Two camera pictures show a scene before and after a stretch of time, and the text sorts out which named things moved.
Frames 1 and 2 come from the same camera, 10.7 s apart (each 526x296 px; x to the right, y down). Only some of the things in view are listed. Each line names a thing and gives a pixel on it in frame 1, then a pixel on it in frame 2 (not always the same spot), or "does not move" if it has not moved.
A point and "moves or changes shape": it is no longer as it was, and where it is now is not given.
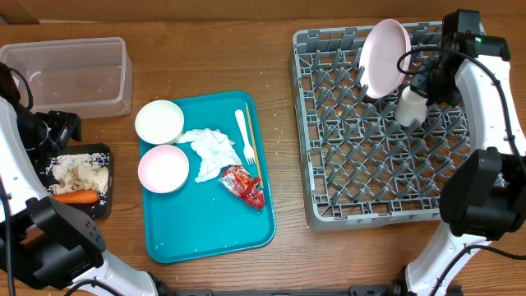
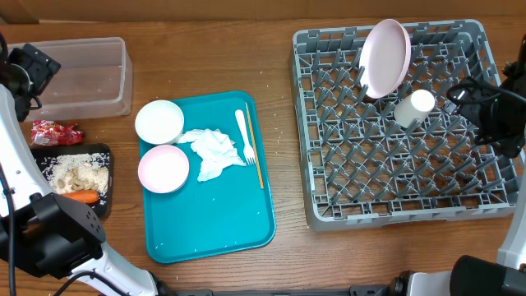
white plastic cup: x=409 y=107 moves or changes shape
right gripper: x=426 y=86 to x=470 y=111
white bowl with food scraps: x=159 y=122 does not move
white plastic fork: x=247 y=149 does not move
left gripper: x=63 y=123 to x=39 y=66
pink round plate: x=385 y=58 does not move
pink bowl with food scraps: x=163 y=168 does not move
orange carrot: x=76 y=197 does not move
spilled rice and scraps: x=80 y=172 does not move
